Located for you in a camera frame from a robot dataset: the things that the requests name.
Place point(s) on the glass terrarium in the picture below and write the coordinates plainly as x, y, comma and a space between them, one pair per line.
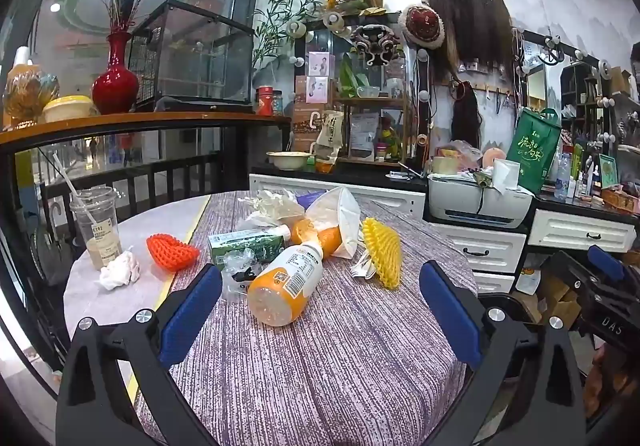
200, 55

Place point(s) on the white drawer cabinet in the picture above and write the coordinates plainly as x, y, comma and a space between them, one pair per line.
400, 198

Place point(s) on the ornate headdress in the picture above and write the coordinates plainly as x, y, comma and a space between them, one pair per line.
375, 43

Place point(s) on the white printer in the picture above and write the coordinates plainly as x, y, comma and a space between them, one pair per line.
475, 206

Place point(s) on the cream bowl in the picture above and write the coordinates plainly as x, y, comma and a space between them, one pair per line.
287, 160

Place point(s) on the printed paper bag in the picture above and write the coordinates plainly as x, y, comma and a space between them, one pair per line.
330, 130

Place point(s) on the green bamboo plant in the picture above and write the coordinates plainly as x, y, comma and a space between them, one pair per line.
272, 25

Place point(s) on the green tote bag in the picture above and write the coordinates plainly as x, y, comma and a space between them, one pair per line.
532, 150

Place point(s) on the yellow foam fruit net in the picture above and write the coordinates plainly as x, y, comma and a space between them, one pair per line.
382, 251

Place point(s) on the pink plastic bag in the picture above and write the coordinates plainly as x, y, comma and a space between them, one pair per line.
462, 150

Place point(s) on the vanity mirror with bulbs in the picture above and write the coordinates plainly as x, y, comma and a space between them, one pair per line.
395, 70

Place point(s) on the glass jar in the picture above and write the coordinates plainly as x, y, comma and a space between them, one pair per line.
278, 103

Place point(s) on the cream round container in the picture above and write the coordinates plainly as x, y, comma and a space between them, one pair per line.
445, 165

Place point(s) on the large mirror with bulbs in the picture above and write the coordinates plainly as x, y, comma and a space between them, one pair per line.
537, 80

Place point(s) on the red vase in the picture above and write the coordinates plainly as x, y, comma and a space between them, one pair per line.
115, 85

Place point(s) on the row of hair extensions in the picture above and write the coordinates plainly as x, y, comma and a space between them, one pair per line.
470, 30

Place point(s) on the black railing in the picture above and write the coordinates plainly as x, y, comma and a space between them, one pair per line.
145, 175

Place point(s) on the purple packet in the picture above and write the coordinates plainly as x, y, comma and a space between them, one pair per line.
310, 198

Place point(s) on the yellow bowl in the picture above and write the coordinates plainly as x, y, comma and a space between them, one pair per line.
67, 108

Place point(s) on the framed sunflower picture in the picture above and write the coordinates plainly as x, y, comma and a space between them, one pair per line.
608, 171

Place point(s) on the clear plastic drink cup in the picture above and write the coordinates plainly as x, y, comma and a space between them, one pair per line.
100, 236

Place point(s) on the peach coloured ball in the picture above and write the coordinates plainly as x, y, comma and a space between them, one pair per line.
494, 156

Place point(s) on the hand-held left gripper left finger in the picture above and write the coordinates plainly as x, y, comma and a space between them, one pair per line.
192, 316

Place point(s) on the clear water bottle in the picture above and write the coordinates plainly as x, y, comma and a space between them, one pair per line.
562, 178

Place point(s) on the light grey table cover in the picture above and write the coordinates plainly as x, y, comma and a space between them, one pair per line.
150, 221

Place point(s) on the wooden counter shelf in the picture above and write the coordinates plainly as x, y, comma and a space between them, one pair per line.
150, 118

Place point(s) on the large orange juice bottle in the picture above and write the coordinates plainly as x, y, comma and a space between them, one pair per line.
285, 286

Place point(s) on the brown cardboard box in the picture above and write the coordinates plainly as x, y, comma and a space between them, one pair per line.
555, 301

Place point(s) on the wooden shelf rack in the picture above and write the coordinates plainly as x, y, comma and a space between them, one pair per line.
370, 100

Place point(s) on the clear plastic bag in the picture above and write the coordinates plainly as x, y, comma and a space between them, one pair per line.
235, 268

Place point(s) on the red tin can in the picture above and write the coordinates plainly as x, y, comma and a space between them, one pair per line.
265, 100

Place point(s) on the plastic wrapped ornament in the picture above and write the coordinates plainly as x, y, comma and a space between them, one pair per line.
30, 90

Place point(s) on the dark hanging wig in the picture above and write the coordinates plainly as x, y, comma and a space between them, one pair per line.
465, 120

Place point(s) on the wide white drawer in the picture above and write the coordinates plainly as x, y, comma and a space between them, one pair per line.
580, 231

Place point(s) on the dried branches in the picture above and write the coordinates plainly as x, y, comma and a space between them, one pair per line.
120, 5

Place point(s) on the white drinking straw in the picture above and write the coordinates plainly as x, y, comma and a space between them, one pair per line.
67, 175

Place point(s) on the green drink carton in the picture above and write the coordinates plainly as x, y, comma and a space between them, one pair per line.
250, 243

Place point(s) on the red embroidered hat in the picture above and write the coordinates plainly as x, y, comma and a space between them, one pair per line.
422, 25

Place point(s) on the orange foam fruit net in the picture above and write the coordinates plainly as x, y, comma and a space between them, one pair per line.
172, 253

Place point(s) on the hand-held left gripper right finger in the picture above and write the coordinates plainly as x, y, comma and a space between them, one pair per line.
450, 316

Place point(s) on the purple striped tablecloth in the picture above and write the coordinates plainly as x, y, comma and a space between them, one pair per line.
325, 376

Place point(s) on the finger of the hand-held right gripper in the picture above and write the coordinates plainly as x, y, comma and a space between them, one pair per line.
572, 276
605, 262

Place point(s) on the white bag with orange print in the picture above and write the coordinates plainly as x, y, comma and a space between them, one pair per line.
528, 281

